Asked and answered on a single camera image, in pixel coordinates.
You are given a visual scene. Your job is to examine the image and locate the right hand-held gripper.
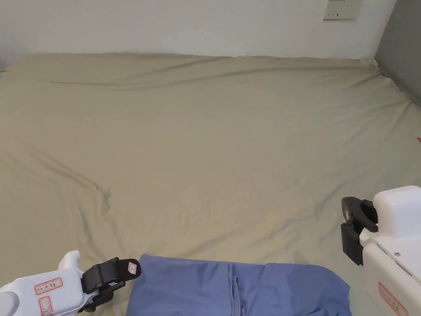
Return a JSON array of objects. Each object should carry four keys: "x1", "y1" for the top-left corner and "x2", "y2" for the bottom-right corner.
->
[{"x1": 340, "y1": 185, "x2": 421, "y2": 316}]

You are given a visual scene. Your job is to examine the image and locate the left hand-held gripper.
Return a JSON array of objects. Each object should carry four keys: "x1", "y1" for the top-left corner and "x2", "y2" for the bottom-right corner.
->
[{"x1": 0, "y1": 250, "x2": 142, "y2": 316}]

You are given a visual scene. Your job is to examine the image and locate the blue garment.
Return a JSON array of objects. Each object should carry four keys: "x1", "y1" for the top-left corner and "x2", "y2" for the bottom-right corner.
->
[{"x1": 126, "y1": 253, "x2": 351, "y2": 316}]

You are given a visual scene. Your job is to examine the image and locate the bed with pale green sheet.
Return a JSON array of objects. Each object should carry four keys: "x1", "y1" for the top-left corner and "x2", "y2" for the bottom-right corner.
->
[{"x1": 0, "y1": 52, "x2": 421, "y2": 316}]

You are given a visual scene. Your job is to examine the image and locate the grey padded headboard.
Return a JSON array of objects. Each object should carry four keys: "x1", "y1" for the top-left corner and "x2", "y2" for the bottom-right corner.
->
[{"x1": 375, "y1": 19, "x2": 421, "y2": 109}]

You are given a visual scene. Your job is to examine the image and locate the white wall socket plate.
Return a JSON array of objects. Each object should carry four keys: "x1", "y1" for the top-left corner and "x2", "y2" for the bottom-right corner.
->
[{"x1": 323, "y1": 0, "x2": 363, "y2": 21}]

